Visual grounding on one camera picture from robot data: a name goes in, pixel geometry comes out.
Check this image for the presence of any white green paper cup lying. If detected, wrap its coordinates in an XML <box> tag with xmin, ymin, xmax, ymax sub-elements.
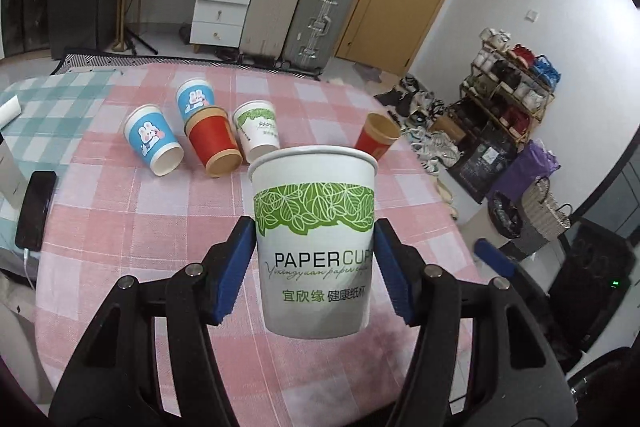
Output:
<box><xmin>232</xmin><ymin>100</ymin><xmax>280</xmax><ymax>164</ymax></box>

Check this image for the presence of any red paper cup lying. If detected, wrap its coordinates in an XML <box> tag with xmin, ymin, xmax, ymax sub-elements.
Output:
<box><xmin>184</xmin><ymin>106</ymin><xmax>243</xmax><ymax>179</ymax></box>

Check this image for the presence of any black printed bag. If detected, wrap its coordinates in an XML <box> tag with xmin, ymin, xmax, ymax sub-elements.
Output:
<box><xmin>448</xmin><ymin>141</ymin><xmax>518</xmax><ymax>204</ymax></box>

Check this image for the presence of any red paper cup upright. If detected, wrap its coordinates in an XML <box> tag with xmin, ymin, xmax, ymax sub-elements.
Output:
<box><xmin>355</xmin><ymin>113</ymin><xmax>401</xmax><ymax>160</ymax></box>

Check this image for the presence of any blue rabbit cup front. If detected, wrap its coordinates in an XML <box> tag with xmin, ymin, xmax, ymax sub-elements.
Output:
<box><xmin>122</xmin><ymin>104</ymin><xmax>184</xmax><ymax>176</ymax></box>

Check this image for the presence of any black glass cabinet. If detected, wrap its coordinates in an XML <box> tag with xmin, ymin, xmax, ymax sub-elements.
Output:
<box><xmin>1</xmin><ymin>0</ymin><xmax>49</xmax><ymax>57</ymax></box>

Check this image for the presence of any beige suitcase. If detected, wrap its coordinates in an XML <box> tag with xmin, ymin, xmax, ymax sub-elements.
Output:
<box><xmin>239</xmin><ymin>0</ymin><xmax>298</xmax><ymax>60</ymax></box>

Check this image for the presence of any blue rabbit cup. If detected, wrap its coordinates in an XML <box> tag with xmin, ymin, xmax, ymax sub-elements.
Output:
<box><xmin>176</xmin><ymin>78</ymin><xmax>215</xmax><ymax>122</ymax></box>
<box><xmin>122</xmin><ymin>104</ymin><xmax>184</xmax><ymax>176</ymax></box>

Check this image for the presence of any black smartphone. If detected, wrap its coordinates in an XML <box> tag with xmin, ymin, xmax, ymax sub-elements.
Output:
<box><xmin>15</xmin><ymin>171</ymin><xmax>58</xmax><ymax>251</ymax></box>

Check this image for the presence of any blue rabbit cup rear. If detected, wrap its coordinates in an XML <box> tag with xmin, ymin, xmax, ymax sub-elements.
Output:
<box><xmin>176</xmin><ymin>78</ymin><xmax>215</xmax><ymax>122</ymax></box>

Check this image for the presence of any purple bag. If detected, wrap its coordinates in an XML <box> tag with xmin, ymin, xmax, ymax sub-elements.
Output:
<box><xmin>487</xmin><ymin>139</ymin><xmax>561</xmax><ymax>202</ymax></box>

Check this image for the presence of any silver suitcase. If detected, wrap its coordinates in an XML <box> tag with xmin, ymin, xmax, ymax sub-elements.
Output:
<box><xmin>281</xmin><ymin>0</ymin><xmax>352</xmax><ymax>75</ymax></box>

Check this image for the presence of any metal shoe rack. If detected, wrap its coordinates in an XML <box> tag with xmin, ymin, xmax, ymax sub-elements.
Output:
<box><xmin>459</xmin><ymin>27</ymin><xmax>562</xmax><ymax>148</ymax></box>

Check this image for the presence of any woven basket bag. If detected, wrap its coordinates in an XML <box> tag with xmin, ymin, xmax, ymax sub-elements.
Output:
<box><xmin>521</xmin><ymin>176</ymin><xmax>573</xmax><ymax>241</ymax></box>

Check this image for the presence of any white green-leaf paper cup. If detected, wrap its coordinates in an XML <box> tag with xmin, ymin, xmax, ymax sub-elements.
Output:
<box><xmin>248</xmin><ymin>145</ymin><xmax>378</xmax><ymax>339</ymax></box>

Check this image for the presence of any teal checked tablecloth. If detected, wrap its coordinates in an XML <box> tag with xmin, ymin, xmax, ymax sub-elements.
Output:
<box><xmin>1</xmin><ymin>70</ymin><xmax>124</xmax><ymax>259</ymax></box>

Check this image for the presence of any white power bank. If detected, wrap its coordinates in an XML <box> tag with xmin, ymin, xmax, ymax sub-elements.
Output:
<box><xmin>0</xmin><ymin>135</ymin><xmax>28</xmax><ymax>210</ymax></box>

